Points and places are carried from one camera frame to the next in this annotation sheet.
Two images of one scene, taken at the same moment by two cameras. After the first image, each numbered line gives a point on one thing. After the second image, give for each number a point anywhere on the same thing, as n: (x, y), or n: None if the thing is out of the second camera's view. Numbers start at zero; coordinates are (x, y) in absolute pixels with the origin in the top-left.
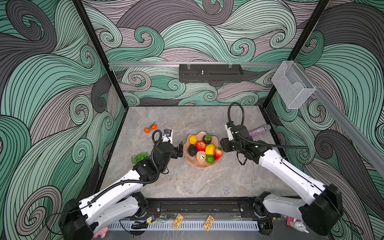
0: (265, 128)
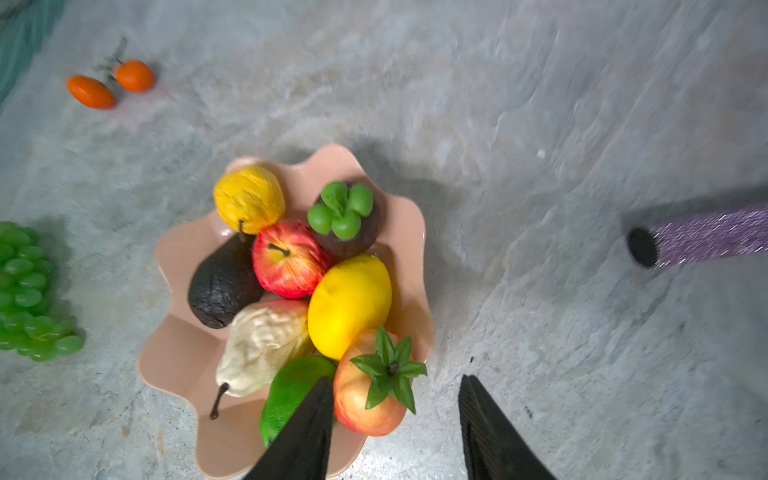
0: (724, 234)
